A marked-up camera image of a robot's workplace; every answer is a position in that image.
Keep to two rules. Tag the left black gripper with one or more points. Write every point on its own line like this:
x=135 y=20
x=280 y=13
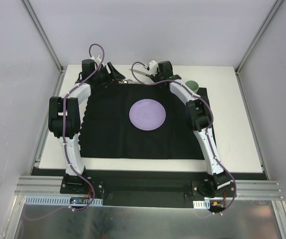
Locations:
x=108 y=75

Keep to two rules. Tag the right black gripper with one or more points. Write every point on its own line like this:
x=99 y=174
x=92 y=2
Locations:
x=156 y=76

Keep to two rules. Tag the metal spoon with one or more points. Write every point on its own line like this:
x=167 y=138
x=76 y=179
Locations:
x=127 y=81

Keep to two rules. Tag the green cup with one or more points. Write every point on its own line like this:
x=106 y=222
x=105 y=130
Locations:
x=192 y=86

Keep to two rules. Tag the purple plate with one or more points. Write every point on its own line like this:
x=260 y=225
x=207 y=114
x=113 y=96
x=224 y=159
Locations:
x=147 y=114

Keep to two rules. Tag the black cloth placemat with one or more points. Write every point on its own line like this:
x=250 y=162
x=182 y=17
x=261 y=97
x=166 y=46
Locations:
x=107 y=132

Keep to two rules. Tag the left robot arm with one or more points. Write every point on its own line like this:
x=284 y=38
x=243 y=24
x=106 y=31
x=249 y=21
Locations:
x=65 y=123

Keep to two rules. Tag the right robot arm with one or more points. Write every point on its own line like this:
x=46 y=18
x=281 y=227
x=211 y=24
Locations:
x=199 y=119

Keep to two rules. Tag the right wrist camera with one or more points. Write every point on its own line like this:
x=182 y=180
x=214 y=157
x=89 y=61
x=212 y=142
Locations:
x=152 y=67

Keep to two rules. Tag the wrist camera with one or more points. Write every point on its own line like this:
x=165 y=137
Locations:
x=152 y=67
x=97 y=59

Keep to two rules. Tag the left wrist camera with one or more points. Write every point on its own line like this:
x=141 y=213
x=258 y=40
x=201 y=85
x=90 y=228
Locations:
x=97 y=59

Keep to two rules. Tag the black handled knife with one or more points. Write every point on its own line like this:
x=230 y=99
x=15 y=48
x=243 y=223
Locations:
x=140 y=72

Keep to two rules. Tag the left aluminium frame post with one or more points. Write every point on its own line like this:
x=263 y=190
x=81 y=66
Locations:
x=42 y=34

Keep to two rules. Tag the aluminium frame post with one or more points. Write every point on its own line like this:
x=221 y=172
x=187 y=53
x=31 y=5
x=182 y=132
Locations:
x=42 y=34
x=260 y=33

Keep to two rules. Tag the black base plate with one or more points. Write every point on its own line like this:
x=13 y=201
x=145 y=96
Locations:
x=148 y=188

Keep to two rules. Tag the right aluminium frame post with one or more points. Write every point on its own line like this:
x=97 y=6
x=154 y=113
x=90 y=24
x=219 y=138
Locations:
x=260 y=33

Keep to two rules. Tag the right white cable duct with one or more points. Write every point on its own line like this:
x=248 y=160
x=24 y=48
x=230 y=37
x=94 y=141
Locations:
x=201 y=204

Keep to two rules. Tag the white cable duct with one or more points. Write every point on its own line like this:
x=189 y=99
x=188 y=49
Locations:
x=201 y=204
x=62 y=201

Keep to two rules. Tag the left white cable duct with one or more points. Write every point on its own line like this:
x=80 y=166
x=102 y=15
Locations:
x=62 y=201

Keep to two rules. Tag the aluminium rail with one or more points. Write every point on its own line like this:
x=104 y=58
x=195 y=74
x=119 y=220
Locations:
x=246 y=189

